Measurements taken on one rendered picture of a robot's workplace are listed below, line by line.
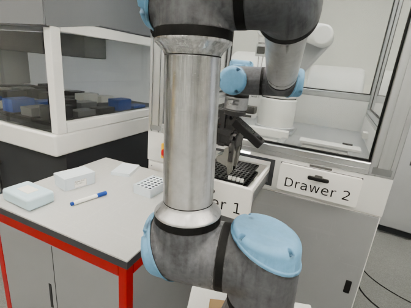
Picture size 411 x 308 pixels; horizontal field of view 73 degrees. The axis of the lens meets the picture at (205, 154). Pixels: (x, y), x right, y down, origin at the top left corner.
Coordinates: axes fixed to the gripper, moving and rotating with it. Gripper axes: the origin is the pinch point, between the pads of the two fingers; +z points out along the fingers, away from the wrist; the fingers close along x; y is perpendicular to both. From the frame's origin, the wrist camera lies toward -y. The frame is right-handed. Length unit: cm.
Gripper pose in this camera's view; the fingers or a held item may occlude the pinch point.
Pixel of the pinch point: (232, 169)
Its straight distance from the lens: 95.6
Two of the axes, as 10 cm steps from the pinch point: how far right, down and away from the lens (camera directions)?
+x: -4.1, 2.3, -8.8
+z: -1.1, 9.5, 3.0
